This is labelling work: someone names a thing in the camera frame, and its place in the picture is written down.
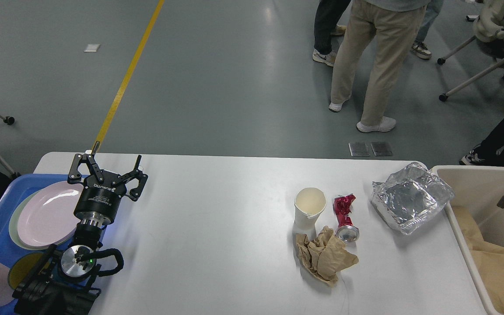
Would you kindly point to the person in light jeans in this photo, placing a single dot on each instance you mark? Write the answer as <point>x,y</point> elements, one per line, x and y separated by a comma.
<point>418,47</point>

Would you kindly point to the silver foil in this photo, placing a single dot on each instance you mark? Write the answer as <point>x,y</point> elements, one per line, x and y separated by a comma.
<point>410,197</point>

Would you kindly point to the teal mug yellow inside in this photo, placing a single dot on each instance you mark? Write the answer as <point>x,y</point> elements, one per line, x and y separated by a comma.
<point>22,268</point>

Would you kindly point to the beige plastic bin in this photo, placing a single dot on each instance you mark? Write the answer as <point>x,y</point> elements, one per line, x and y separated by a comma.
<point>477,190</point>

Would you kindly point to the person in dark jeans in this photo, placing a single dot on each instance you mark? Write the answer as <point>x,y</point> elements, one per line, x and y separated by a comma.
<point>326,26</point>

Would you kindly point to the metal floor plate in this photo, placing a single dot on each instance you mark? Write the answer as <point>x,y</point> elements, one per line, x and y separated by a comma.
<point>363,149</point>

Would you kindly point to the green plate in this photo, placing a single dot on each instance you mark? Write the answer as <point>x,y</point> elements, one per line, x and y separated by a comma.
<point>14,223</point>

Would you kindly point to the brown paper bag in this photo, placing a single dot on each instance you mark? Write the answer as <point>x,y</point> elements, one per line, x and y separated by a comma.
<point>488,258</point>

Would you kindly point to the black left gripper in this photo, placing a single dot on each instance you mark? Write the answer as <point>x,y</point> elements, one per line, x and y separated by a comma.
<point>99,202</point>

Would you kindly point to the pink plate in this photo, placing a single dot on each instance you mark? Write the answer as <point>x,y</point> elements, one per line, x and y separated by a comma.
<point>46,214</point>

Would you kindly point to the crushed red can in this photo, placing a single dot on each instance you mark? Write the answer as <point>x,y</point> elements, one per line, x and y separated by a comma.
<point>346,230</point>

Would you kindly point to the brown paper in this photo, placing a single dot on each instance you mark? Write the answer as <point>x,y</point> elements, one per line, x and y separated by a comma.
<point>324,256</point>

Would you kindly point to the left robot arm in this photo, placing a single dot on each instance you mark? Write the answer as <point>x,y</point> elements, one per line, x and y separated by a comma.
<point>61,281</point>

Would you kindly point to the blue plastic tray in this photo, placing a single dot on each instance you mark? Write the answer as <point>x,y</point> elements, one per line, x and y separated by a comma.
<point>48,220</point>

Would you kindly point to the white paper cup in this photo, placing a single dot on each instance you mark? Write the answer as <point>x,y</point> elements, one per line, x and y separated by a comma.
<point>309,204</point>

